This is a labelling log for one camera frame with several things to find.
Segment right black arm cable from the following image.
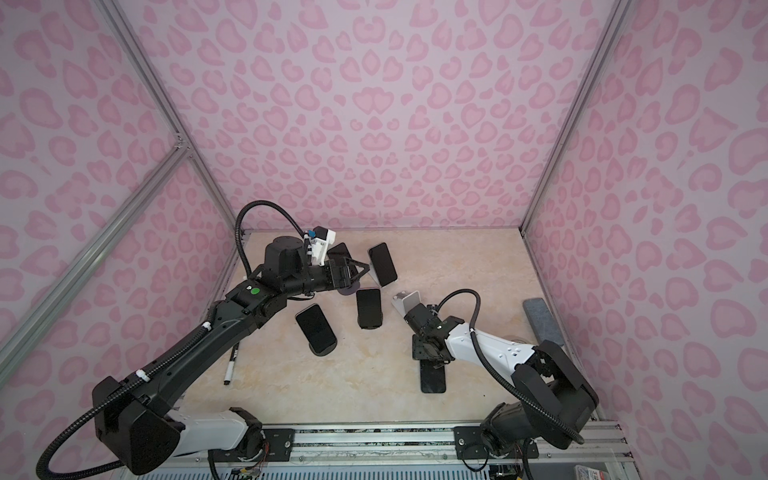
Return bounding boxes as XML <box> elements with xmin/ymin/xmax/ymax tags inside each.
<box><xmin>433</xmin><ymin>288</ymin><xmax>586</xmax><ymax>446</ymax></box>

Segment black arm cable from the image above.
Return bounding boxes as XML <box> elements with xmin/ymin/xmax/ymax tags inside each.
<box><xmin>433</xmin><ymin>288</ymin><xmax>586</xmax><ymax>446</ymax></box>
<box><xmin>234</xmin><ymin>200</ymin><xmax>308</xmax><ymax>280</ymax></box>

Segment black white marker pen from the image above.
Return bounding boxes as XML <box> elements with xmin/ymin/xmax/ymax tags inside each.
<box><xmin>223</xmin><ymin>343</ymin><xmax>240</xmax><ymax>386</ymax></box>

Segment black round stand front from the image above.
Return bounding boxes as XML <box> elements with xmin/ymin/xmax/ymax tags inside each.
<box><xmin>309</xmin><ymin>342</ymin><xmax>337</xmax><ymax>357</ymax></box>

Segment purple edged black phone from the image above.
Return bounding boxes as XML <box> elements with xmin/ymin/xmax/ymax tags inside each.
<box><xmin>419</xmin><ymin>360</ymin><xmax>447</xmax><ymax>394</ymax></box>

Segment silver folding phone stand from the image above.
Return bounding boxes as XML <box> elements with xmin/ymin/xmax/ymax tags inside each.
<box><xmin>392</xmin><ymin>291</ymin><xmax>421</xmax><ymax>318</ymax></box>

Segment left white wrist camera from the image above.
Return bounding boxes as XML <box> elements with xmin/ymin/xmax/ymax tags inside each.
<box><xmin>305</xmin><ymin>226</ymin><xmax>336</xmax><ymax>266</ymax></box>

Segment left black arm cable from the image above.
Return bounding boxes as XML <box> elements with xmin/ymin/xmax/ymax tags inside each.
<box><xmin>234</xmin><ymin>200</ymin><xmax>308</xmax><ymax>280</ymax></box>

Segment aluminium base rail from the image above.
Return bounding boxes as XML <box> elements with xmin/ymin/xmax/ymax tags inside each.
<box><xmin>148</xmin><ymin>421</ymin><xmax>639</xmax><ymax>479</ymax></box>

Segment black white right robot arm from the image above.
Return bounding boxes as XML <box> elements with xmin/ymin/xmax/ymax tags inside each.
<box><xmin>396</xmin><ymin>303</ymin><xmax>599</xmax><ymax>458</ymax></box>

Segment grey round stand middle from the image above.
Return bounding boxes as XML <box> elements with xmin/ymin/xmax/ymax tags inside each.
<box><xmin>337</xmin><ymin>281</ymin><xmax>360</xmax><ymax>296</ymax></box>

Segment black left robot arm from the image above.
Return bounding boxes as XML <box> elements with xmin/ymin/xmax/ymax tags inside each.
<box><xmin>92</xmin><ymin>236</ymin><xmax>370</xmax><ymax>475</ymax></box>

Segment grey felt pad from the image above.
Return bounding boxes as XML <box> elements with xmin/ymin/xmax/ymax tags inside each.
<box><xmin>522</xmin><ymin>298</ymin><xmax>565</xmax><ymax>347</ymax></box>

